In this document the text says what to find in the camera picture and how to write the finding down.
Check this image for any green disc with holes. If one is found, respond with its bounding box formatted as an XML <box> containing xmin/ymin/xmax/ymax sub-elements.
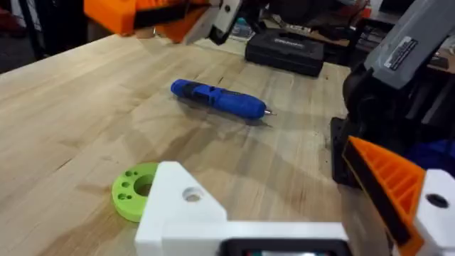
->
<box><xmin>111</xmin><ymin>162</ymin><xmax>159</xmax><ymax>223</ymax></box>

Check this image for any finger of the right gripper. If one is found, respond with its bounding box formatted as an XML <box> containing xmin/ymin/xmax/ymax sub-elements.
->
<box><xmin>156</xmin><ymin>0</ymin><xmax>243</xmax><ymax>46</ymax></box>
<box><xmin>83</xmin><ymin>0</ymin><xmax>210</xmax><ymax>37</ymax></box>

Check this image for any blue bucket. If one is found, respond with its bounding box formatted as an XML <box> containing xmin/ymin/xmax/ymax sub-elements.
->
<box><xmin>407</xmin><ymin>139</ymin><xmax>455</xmax><ymax>178</ymax></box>

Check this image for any black tool case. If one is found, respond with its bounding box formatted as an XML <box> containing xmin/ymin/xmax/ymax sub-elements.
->
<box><xmin>245</xmin><ymin>29</ymin><xmax>326</xmax><ymax>78</ymax></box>

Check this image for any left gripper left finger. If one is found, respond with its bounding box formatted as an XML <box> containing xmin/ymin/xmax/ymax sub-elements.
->
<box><xmin>134</xmin><ymin>161</ymin><xmax>228</xmax><ymax>256</ymax></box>

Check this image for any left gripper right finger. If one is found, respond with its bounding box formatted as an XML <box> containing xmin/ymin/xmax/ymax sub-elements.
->
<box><xmin>341</xmin><ymin>135</ymin><xmax>455</xmax><ymax>256</ymax></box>

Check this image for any clear bottle with teal cap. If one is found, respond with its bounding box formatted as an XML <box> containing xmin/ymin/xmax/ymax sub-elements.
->
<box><xmin>231</xmin><ymin>16</ymin><xmax>254</xmax><ymax>41</ymax></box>

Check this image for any blue electric screwdriver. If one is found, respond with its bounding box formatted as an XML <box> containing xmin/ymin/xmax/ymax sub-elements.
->
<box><xmin>170</xmin><ymin>78</ymin><xmax>277</xmax><ymax>120</ymax></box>

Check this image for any heap of tools and cables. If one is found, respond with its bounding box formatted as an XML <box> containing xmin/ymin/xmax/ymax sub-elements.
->
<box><xmin>261</xmin><ymin>0</ymin><xmax>378</xmax><ymax>54</ymax></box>

